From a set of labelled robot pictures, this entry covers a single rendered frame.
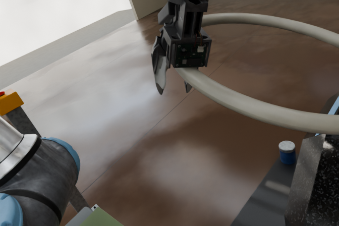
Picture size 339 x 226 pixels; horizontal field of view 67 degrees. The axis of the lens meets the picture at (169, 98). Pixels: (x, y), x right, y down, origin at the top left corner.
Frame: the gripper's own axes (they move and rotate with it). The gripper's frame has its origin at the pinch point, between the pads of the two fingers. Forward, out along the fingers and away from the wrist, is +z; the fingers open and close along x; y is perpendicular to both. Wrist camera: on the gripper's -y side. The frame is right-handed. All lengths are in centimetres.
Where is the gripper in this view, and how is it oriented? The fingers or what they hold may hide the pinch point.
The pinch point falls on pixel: (173, 86)
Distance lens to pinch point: 55.5
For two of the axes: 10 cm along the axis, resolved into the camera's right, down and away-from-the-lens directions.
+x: 9.7, -0.7, 2.3
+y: 2.2, 5.9, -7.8
